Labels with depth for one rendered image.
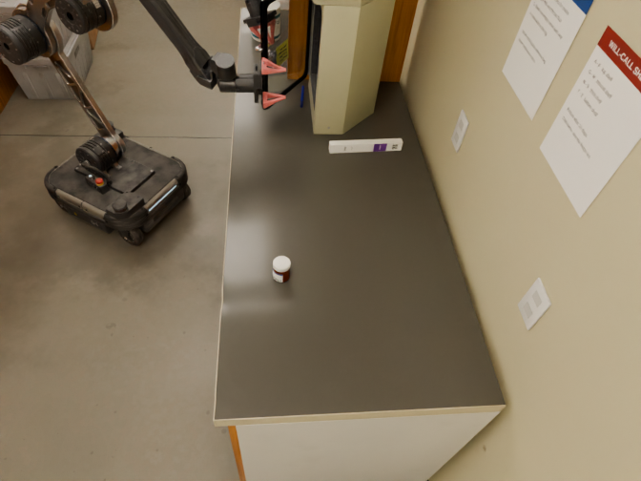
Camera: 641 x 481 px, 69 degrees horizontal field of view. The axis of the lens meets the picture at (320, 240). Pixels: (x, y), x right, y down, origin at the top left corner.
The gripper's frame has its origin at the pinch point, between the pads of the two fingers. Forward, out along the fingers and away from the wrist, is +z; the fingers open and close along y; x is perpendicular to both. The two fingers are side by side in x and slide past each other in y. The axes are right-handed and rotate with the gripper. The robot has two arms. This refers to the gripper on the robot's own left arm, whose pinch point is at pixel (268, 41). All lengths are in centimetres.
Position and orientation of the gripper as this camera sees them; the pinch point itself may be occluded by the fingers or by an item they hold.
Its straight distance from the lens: 178.1
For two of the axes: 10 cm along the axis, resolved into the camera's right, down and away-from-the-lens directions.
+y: -8.1, -1.2, 5.8
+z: 3.0, 7.6, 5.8
